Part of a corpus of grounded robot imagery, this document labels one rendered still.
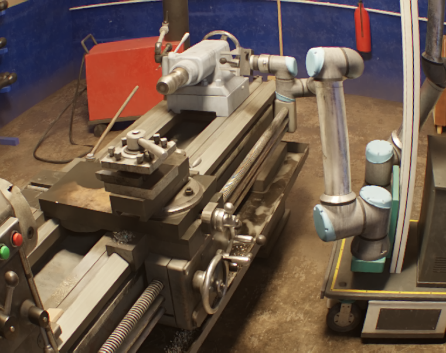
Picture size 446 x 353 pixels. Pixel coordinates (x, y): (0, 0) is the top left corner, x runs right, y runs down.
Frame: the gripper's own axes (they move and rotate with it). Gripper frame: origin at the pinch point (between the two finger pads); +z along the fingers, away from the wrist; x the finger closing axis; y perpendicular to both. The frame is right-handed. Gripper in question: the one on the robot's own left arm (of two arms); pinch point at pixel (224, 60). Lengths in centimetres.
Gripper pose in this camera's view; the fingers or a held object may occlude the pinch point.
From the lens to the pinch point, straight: 267.6
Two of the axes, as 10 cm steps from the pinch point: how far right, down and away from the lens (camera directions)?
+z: -9.4, -1.1, 3.3
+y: -3.5, 1.3, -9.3
